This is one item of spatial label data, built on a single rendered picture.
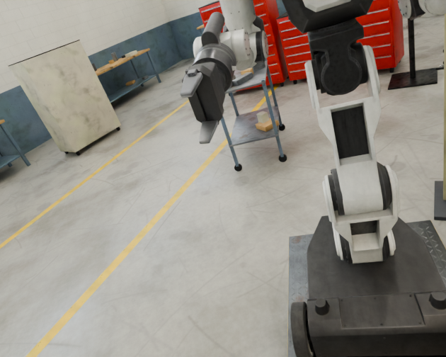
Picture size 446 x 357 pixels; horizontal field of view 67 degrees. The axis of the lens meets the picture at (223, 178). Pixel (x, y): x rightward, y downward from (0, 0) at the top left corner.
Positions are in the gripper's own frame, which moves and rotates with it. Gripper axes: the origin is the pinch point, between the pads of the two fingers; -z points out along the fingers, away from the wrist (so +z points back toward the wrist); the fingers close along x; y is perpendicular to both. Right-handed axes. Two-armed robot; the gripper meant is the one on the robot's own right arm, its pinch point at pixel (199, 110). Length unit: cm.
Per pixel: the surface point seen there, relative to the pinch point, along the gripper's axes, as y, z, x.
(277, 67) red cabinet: -46, 431, -237
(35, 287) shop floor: -217, 41, -187
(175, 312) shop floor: -74, 22, -166
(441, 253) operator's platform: 67, 37, -112
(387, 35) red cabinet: 100, 390, -191
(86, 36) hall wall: -518, 678, -225
